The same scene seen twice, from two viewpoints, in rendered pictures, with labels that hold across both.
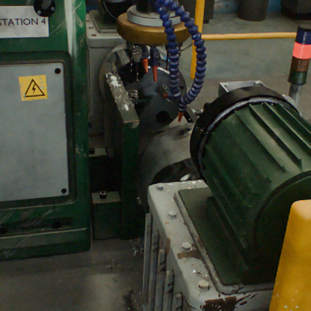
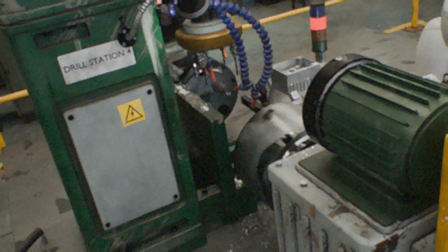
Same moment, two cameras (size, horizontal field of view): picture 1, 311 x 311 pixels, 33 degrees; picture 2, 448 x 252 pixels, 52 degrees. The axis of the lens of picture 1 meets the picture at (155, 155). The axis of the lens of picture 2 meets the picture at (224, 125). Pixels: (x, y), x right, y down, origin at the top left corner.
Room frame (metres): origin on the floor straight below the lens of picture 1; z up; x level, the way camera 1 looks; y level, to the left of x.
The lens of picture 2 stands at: (0.03, 0.19, 1.67)
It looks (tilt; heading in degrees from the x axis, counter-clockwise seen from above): 28 degrees down; 352
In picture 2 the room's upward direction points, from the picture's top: 10 degrees counter-clockwise
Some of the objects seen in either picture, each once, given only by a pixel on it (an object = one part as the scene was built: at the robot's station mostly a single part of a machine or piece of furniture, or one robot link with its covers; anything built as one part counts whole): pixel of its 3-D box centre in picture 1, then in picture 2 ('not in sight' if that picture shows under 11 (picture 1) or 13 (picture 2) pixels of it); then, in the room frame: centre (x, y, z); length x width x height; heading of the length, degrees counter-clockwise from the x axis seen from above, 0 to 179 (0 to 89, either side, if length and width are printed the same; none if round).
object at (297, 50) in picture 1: (302, 49); (318, 22); (1.66, -0.47, 1.14); 0.06 x 0.06 x 0.04
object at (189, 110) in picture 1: (199, 129); (263, 111); (1.29, -0.12, 1.01); 0.26 x 0.04 x 0.03; 15
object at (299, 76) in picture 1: (297, 75); (319, 44); (1.66, -0.47, 1.05); 0.06 x 0.06 x 0.04
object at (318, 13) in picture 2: (305, 35); (317, 10); (1.66, -0.47, 1.19); 0.06 x 0.06 x 0.04
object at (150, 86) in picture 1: (139, 82); (192, 86); (1.56, 0.06, 1.04); 0.41 x 0.25 x 0.25; 15
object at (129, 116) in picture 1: (106, 155); (193, 155); (1.20, 0.13, 0.97); 0.30 x 0.11 x 0.34; 15
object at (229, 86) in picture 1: (245, 100); (295, 75); (1.29, -0.23, 1.11); 0.12 x 0.11 x 0.07; 105
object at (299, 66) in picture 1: (300, 62); (319, 33); (1.66, -0.47, 1.10); 0.06 x 0.06 x 0.04
